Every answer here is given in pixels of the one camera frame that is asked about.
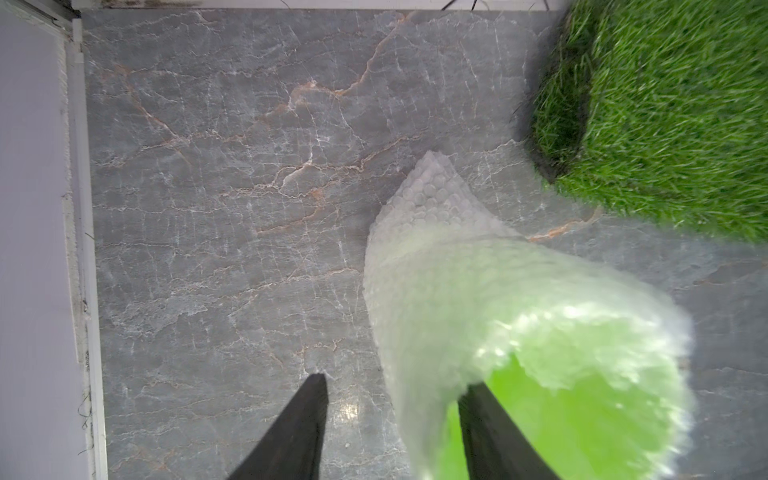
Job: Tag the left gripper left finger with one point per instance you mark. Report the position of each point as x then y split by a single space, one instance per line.
291 449

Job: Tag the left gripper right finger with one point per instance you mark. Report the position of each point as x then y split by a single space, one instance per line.
494 447

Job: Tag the green plastic wine glass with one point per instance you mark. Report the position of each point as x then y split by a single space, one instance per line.
597 394

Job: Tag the bubble wrap sheet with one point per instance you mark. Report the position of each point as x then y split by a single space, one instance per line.
435 247

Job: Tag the green artificial grass mat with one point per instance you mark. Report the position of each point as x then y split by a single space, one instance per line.
658 109

